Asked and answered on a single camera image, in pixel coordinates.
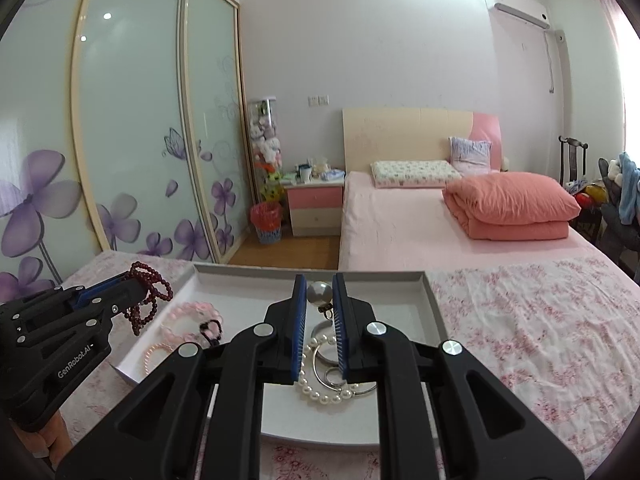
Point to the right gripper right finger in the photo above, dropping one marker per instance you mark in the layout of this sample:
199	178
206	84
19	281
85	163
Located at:
441	413

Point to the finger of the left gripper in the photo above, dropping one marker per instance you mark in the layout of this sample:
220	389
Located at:
121	289
103	311

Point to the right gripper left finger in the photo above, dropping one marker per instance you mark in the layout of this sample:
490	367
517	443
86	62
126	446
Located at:
200	410

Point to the pearl pendant with hook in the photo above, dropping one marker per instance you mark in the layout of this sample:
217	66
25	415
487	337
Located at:
320	296

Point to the person's left hand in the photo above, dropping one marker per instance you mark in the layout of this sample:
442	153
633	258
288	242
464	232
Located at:
52	441

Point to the grey cardboard tray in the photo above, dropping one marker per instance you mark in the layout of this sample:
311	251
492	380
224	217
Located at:
302	412

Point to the floral pink bedsheet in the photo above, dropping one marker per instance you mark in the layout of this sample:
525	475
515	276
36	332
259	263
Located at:
562	335

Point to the sliding wardrobe with flowers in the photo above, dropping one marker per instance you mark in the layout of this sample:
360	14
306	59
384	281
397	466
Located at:
122	130

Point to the blue bin with red bag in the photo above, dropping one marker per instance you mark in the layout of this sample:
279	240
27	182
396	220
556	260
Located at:
266	218

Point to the clear tube of plush toys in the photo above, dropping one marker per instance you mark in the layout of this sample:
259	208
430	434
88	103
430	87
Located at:
266	149

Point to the pink bed mattress sheet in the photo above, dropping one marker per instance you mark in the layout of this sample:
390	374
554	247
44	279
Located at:
411	229

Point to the pink white nightstand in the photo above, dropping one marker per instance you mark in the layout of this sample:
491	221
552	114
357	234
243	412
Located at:
316	208

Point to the folded salmon duvet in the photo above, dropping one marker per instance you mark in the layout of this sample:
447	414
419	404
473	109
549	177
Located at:
511	207

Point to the white mug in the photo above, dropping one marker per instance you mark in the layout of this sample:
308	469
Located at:
305	174

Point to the floral white pillow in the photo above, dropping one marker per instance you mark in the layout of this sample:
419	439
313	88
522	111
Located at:
413	173

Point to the lavender small pillow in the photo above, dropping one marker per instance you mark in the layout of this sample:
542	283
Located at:
471	152

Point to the cream pink headboard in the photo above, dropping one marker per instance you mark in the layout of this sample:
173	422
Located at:
406	133

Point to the blue plush garment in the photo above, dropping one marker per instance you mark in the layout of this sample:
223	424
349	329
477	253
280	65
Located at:
629	197

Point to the white air conditioner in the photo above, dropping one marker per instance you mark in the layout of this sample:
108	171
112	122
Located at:
530	11

